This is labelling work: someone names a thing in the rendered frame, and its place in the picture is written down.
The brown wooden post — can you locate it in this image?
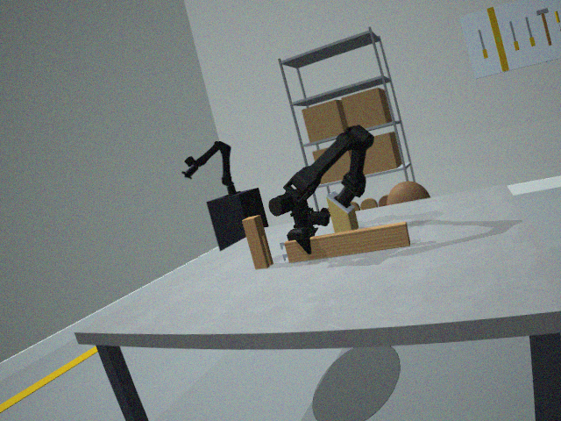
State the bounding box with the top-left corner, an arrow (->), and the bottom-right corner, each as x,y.
242,215 -> 273,270

